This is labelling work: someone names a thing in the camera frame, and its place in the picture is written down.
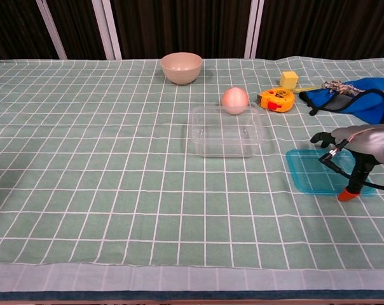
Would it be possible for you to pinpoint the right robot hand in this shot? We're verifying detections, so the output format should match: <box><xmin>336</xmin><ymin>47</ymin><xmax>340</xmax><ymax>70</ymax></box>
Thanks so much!
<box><xmin>310</xmin><ymin>123</ymin><xmax>384</xmax><ymax>203</ymax></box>

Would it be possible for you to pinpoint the blue container lid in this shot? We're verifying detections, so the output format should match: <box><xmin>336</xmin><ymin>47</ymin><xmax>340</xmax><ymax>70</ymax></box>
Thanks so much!
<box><xmin>285</xmin><ymin>148</ymin><xmax>376</xmax><ymax>196</ymax></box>

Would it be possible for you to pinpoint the clear plastic container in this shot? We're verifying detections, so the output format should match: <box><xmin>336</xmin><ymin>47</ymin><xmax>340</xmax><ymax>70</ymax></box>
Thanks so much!
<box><xmin>188</xmin><ymin>105</ymin><xmax>265</xmax><ymax>159</ymax></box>

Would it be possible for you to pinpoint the blue grey oven mitt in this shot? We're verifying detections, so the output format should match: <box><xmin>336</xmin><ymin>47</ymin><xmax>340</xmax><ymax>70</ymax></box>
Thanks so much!
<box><xmin>299</xmin><ymin>77</ymin><xmax>384</xmax><ymax>125</ymax></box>

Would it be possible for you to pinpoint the yellow cube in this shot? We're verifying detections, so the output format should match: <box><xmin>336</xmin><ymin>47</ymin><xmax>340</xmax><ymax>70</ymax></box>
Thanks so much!
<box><xmin>280</xmin><ymin>71</ymin><xmax>299</xmax><ymax>88</ymax></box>

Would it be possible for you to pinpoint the yellow tape measure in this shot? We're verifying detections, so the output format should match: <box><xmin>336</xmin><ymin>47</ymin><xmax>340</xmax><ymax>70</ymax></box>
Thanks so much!
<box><xmin>257</xmin><ymin>85</ymin><xmax>317</xmax><ymax>113</ymax></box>

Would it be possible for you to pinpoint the pink peach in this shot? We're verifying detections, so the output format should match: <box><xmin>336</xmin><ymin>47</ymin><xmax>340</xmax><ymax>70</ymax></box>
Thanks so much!
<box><xmin>221</xmin><ymin>86</ymin><xmax>250</xmax><ymax>115</ymax></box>

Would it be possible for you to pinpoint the beige bowl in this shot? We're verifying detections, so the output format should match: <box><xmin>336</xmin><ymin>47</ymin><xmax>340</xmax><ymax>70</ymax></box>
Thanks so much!
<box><xmin>160</xmin><ymin>52</ymin><xmax>203</xmax><ymax>86</ymax></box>

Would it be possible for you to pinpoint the black pleated curtain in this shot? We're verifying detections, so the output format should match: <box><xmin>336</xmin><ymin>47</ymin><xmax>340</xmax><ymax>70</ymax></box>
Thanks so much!
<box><xmin>0</xmin><ymin>0</ymin><xmax>384</xmax><ymax>61</ymax></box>

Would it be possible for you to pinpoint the green checked tablecloth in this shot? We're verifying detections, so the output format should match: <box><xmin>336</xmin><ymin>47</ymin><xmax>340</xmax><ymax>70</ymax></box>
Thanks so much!
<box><xmin>0</xmin><ymin>56</ymin><xmax>384</xmax><ymax>295</ymax></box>

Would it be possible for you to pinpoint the beige twine rope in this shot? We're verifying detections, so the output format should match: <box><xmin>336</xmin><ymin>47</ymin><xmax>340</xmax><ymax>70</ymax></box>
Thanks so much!
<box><xmin>321</xmin><ymin>80</ymin><xmax>384</xmax><ymax>99</ymax></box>

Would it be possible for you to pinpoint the white frame post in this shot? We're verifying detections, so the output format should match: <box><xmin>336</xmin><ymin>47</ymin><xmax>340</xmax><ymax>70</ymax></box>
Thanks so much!
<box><xmin>101</xmin><ymin>0</ymin><xmax>123</xmax><ymax>60</ymax></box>
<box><xmin>244</xmin><ymin>0</ymin><xmax>264</xmax><ymax>59</ymax></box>

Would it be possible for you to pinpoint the thin grey frame post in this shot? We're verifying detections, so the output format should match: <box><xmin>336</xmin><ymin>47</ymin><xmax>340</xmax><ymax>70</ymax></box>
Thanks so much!
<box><xmin>36</xmin><ymin>0</ymin><xmax>68</xmax><ymax>60</ymax></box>

